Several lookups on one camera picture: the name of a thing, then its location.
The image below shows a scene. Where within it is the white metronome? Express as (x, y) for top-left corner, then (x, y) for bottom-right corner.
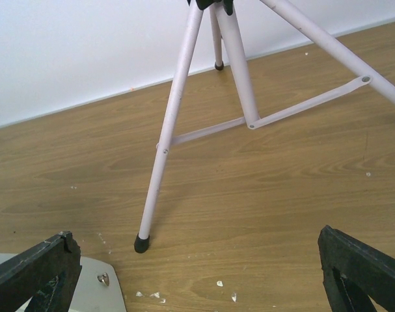
(0, 253), (126, 311)

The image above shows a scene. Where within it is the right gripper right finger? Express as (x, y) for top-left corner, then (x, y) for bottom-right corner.
(318, 225), (395, 311)

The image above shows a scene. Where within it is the pink music stand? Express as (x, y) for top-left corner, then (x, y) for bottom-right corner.
(133, 0), (395, 254)

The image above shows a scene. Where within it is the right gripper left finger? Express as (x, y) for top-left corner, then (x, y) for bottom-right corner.
(0, 231), (82, 311)

